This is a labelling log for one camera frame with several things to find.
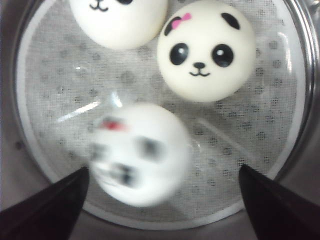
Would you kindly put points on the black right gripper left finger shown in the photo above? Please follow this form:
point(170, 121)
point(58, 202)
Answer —
point(50, 214)

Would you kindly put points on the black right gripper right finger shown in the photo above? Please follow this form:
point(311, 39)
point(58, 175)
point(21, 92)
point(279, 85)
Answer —
point(275, 212)

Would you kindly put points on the panda bun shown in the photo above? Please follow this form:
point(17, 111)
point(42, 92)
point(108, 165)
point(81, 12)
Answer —
point(120, 24)
point(140, 154)
point(206, 51)

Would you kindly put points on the stainless steel steamer pot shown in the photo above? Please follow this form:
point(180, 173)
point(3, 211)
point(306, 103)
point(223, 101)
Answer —
point(22, 177)

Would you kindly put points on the white mesh steamer liner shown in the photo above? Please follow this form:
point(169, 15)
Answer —
point(65, 82)

